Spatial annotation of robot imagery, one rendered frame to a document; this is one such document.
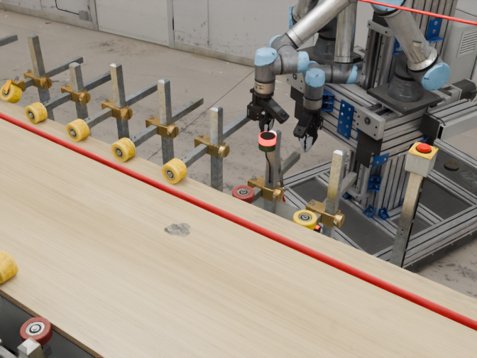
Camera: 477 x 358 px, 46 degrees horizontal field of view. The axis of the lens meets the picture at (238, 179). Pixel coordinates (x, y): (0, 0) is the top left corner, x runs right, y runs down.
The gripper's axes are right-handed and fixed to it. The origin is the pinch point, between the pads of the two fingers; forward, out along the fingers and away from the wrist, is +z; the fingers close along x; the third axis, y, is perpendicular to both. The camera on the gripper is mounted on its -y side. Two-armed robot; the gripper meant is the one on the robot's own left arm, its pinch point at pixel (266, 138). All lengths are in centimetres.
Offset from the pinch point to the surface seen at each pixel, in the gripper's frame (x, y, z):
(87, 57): -164, 292, 99
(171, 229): 55, 2, 8
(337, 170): 12.0, -35.2, -6.3
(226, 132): 1.1, 18.3, 2.9
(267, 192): 13.2, -9.3, 13.5
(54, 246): 82, 27, 9
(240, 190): 23.4, -4.0, 8.4
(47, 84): 13, 111, 4
